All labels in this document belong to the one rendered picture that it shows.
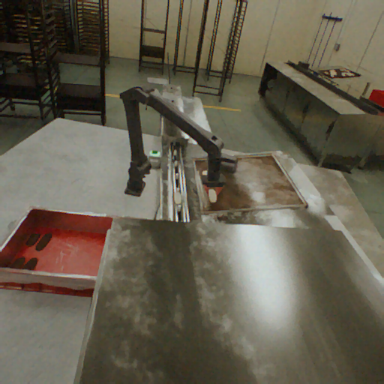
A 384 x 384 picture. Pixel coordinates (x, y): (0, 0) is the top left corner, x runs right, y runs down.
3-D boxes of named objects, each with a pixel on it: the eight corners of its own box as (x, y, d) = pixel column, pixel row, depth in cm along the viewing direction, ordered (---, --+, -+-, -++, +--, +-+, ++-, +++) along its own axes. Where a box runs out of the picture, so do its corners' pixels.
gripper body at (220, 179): (225, 185, 124) (226, 171, 120) (202, 186, 124) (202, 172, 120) (223, 177, 130) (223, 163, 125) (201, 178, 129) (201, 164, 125)
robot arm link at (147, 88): (127, 81, 124) (114, 85, 117) (154, 82, 120) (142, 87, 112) (139, 170, 147) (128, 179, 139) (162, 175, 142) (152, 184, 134)
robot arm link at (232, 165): (214, 138, 121) (208, 145, 114) (241, 142, 117) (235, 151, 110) (213, 163, 127) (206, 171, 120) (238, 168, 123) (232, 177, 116)
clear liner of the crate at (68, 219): (32, 221, 117) (28, 203, 112) (147, 234, 121) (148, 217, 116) (-15, 290, 90) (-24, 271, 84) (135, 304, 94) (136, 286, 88)
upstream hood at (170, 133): (161, 90, 289) (162, 82, 284) (178, 92, 291) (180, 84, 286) (160, 145, 187) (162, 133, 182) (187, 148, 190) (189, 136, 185)
